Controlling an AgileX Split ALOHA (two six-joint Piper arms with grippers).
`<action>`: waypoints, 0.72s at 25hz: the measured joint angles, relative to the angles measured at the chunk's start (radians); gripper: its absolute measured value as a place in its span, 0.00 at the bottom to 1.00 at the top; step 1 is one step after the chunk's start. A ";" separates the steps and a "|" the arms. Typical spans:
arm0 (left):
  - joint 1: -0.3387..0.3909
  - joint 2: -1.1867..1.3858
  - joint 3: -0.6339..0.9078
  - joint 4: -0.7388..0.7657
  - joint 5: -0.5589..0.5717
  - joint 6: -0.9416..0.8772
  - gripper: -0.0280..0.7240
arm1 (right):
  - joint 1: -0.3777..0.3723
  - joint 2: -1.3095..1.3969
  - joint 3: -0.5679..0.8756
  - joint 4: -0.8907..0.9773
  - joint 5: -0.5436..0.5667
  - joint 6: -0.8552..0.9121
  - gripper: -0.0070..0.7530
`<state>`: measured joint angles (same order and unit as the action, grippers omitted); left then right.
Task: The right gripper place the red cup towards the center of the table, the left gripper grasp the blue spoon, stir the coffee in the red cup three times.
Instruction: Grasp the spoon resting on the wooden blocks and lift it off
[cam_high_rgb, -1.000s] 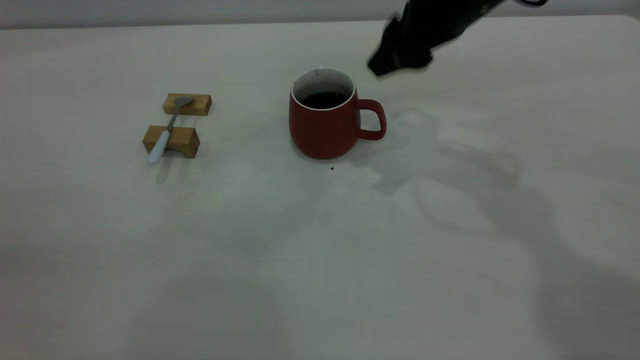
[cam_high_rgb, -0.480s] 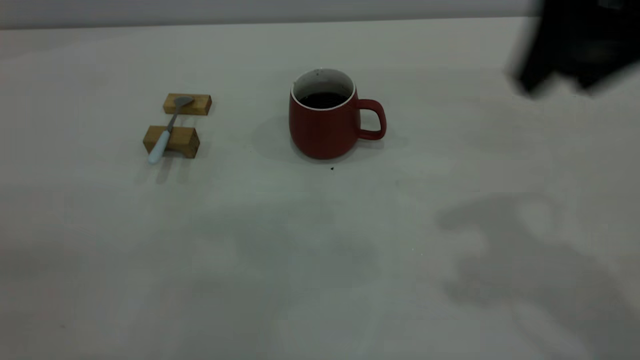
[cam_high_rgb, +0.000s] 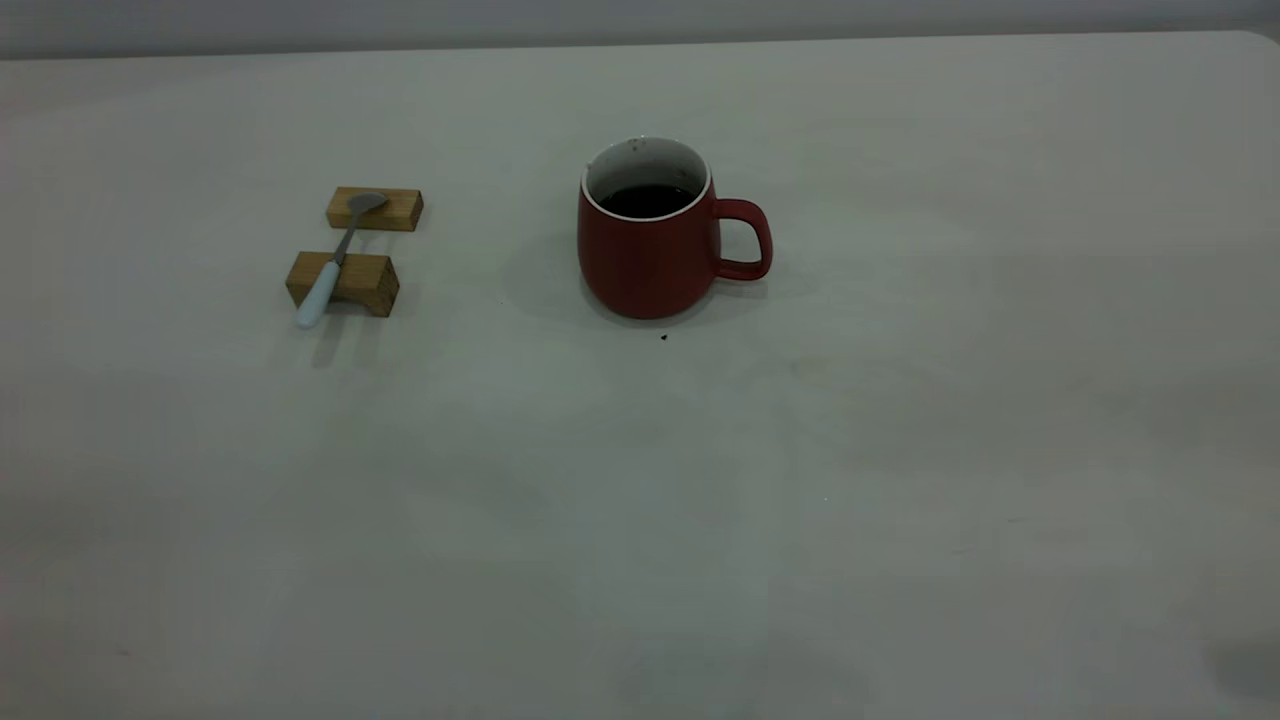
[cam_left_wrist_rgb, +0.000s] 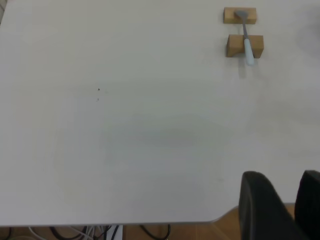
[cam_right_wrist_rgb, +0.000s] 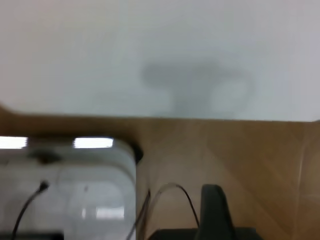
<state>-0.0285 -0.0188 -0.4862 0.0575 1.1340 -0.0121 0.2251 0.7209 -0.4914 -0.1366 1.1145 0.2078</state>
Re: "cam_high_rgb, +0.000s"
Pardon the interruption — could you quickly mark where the red ceramic mug with coffee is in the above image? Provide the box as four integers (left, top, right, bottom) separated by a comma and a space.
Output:
577, 136, 774, 321

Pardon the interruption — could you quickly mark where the metal spoon with white handle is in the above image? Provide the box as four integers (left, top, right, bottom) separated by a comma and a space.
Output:
295, 192, 389, 330

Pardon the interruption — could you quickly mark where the arched wooden block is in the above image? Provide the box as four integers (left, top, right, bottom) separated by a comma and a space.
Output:
285, 250, 401, 318

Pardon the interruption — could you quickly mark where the flat rectangular wooden block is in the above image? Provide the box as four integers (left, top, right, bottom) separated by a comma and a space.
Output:
326, 186, 425, 233

